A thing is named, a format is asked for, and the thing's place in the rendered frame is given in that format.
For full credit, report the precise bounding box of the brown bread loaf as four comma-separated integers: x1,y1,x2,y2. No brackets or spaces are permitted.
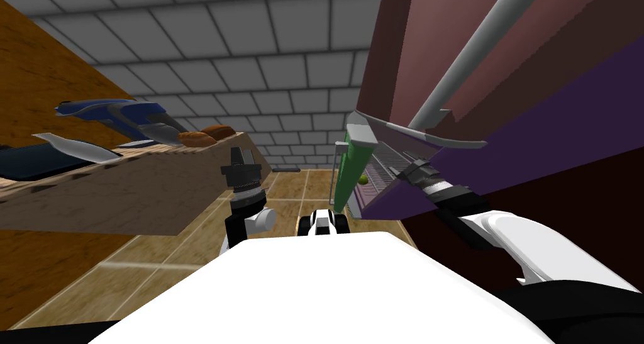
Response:
200,125,237,141
177,131,218,148

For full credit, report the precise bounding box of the grey curved handle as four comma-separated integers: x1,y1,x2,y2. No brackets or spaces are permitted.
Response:
352,109,489,149

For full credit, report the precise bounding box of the grey straight handle bar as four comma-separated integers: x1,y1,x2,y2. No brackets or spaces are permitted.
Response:
407,0,552,131

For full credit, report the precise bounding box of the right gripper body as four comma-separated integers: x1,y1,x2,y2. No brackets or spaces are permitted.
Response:
389,157,440,186

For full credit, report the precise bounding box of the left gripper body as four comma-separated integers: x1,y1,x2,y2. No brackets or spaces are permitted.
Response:
220,162,264,189

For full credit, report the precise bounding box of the purple fridge door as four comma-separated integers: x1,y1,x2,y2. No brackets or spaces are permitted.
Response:
359,34,644,221

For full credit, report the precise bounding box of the grey pointed spout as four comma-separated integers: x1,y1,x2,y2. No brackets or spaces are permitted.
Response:
31,132,124,164

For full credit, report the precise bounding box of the dark sink basin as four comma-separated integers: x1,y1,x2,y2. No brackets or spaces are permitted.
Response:
0,142,123,182

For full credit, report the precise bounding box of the blue and grey faucet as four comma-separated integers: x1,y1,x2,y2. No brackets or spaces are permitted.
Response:
54,99,190,148

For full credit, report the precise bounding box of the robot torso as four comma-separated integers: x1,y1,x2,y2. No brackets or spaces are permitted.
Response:
87,209,555,344

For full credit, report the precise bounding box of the maroon fridge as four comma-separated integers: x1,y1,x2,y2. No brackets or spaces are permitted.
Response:
329,0,644,294

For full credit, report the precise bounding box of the wooden kitchen counter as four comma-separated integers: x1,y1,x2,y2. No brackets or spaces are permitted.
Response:
0,131,273,236

